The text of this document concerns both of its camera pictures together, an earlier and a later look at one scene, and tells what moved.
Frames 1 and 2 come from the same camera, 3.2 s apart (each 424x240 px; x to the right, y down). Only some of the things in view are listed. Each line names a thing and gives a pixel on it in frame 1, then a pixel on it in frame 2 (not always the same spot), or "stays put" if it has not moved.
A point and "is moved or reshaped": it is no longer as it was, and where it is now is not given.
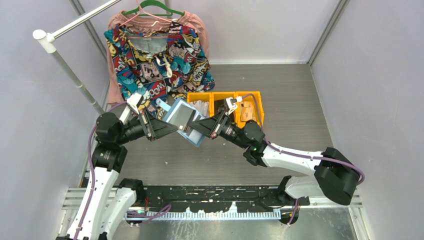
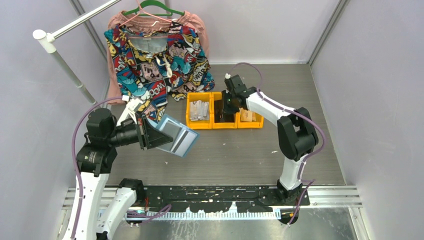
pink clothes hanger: (142, 10) stays put
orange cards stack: (246, 110) stays put
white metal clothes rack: (47, 39) stays put
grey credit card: (181, 117) is moved or reshaped
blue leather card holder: (180, 114) to (184, 137)
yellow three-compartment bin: (209, 103) stays put
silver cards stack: (202, 107) stays put
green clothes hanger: (154, 2) stays put
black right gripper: (210, 126) to (225, 94)
